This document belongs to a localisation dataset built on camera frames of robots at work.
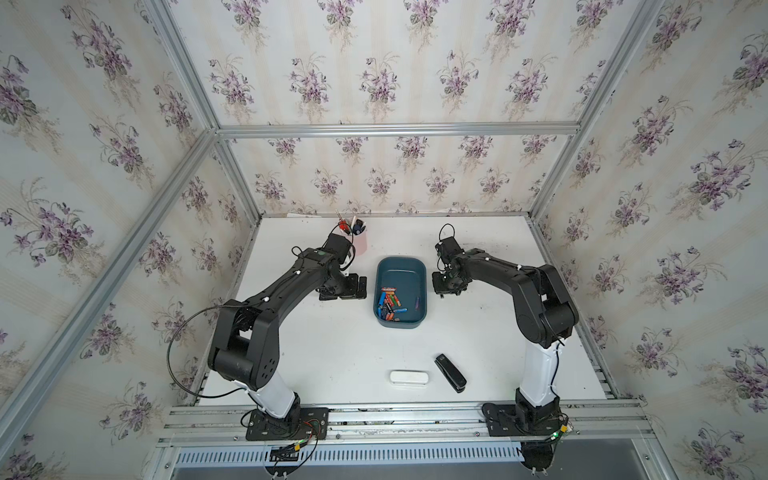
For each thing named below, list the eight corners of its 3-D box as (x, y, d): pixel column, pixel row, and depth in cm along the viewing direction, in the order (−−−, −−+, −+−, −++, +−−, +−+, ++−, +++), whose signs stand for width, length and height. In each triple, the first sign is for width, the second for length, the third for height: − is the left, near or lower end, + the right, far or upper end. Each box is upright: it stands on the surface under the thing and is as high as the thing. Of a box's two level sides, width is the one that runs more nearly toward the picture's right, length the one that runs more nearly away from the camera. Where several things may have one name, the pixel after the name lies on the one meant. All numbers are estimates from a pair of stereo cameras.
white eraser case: (390, 384, 81) (390, 381, 79) (390, 373, 82) (390, 370, 80) (427, 384, 81) (428, 381, 79) (426, 373, 83) (427, 370, 81)
